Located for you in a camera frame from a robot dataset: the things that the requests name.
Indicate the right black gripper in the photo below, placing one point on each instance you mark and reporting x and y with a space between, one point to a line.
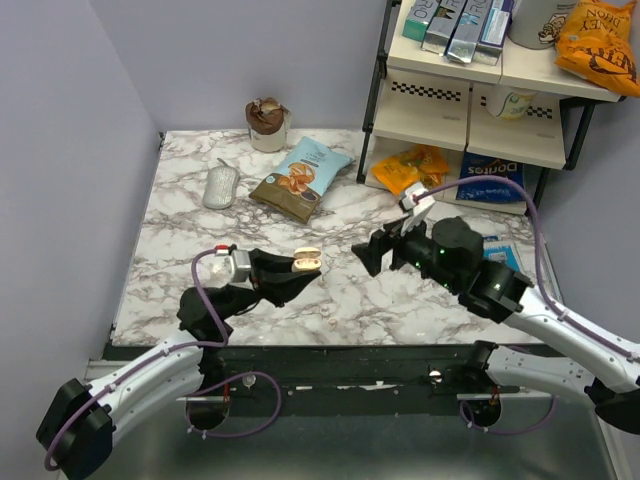
370 253

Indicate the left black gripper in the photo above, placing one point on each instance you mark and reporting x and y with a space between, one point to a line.
273 279

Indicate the beige earbud charging case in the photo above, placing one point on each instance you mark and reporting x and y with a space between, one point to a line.
306 259

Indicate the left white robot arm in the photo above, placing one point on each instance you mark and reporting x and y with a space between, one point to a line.
203 331

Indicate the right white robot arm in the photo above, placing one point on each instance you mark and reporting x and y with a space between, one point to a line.
593 366

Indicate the orange snack bag lower shelf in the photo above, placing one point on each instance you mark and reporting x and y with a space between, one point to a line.
420 163

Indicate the blue brown chips bag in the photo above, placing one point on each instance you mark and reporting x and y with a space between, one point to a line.
296 186

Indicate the silver glitter pouch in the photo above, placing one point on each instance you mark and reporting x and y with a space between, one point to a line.
220 188

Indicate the blue Doritos bag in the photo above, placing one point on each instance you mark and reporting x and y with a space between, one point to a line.
490 191

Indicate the blue Harry's razor box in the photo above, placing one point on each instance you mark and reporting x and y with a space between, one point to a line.
502 251

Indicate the brown lidded white cup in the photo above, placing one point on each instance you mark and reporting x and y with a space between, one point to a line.
268 124

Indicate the silver blue toothpaste box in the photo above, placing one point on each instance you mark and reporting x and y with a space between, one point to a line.
464 41

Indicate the teal toothpaste box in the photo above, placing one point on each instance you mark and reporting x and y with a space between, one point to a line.
419 18

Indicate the purple white toothpaste box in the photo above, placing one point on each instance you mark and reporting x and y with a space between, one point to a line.
491 41

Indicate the grey toothpaste box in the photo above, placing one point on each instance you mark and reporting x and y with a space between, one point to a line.
442 26

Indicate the white popcorn tub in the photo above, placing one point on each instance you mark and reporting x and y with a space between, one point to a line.
537 23

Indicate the orange honey dijon chips bag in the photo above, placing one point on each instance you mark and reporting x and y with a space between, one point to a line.
594 44

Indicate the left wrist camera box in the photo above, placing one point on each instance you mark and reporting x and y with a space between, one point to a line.
241 267

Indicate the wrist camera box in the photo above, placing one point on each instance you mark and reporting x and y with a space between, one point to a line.
416 203
241 267

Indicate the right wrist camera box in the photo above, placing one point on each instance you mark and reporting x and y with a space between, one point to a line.
416 203

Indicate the black frame cream shelf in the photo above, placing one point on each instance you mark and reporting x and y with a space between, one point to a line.
418 97

